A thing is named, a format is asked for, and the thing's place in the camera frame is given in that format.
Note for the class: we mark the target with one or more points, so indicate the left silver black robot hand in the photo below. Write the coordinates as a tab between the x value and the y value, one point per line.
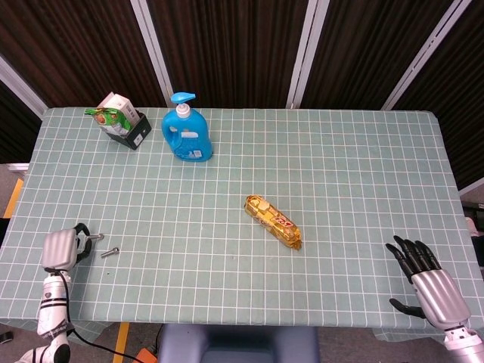
58	249

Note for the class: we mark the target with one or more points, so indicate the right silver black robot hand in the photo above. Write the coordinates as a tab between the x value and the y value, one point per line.
442	298

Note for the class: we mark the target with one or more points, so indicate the silver bolt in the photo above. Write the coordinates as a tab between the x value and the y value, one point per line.
110	252
97	237

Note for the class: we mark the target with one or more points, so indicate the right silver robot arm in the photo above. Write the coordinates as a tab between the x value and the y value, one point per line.
463	346

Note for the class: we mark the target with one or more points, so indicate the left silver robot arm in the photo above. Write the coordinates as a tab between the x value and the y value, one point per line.
51	302

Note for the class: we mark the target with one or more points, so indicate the pink object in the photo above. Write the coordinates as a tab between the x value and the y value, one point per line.
476	227

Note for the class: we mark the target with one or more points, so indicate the black equipment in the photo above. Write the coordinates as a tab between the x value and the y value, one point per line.
472	210

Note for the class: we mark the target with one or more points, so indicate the dark ribbed partition panel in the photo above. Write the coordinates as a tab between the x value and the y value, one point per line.
363	49
15	128
461	94
83	49
230	49

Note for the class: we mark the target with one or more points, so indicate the orange device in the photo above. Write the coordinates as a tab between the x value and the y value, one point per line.
147	357

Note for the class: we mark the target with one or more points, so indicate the dark green open box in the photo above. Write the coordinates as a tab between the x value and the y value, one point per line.
138	134

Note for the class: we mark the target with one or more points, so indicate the green snack bag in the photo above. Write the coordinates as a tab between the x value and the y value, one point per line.
109	119

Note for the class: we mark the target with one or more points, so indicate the white carton box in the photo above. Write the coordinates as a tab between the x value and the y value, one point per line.
121	104

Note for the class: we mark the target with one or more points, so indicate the blue pump detergent bottle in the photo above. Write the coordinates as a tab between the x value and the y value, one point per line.
187	136

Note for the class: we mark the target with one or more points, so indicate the green checked tablecloth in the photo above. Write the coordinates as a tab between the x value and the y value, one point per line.
242	264

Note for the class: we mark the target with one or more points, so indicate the gold biscuit packet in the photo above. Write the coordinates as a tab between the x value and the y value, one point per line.
274	223

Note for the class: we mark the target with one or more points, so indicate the blue grey robot torso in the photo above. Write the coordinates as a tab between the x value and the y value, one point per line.
238	346

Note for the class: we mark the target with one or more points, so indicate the white partition base rail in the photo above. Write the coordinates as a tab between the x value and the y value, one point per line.
13	167

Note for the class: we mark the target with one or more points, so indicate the white partition frame post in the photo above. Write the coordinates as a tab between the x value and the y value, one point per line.
19	85
419	56
151	45
304	49

